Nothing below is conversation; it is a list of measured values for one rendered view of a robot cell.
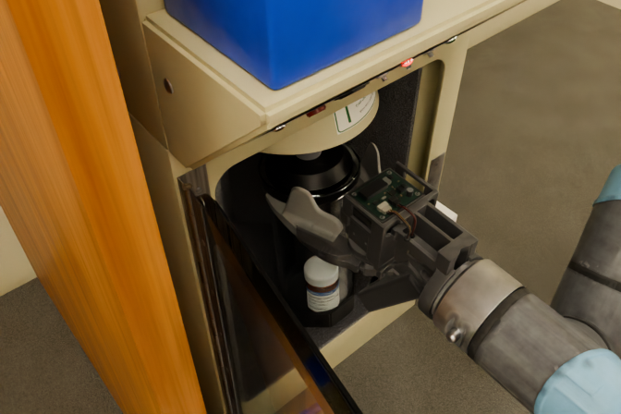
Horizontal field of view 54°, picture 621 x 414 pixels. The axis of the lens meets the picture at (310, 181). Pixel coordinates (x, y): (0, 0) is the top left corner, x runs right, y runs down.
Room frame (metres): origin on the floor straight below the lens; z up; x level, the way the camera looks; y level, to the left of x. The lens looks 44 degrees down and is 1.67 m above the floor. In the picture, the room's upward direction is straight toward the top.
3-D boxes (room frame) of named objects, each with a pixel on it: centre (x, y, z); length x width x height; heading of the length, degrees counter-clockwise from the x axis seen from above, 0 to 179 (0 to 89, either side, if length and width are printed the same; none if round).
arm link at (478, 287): (0.30, -0.14, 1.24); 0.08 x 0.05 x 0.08; 130
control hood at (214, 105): (0.36, -0.07, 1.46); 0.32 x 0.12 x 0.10; 130
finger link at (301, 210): (0.41, 0.01, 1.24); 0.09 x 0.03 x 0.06; 65
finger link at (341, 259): (0.39, -0.03, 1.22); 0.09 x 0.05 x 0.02; 65
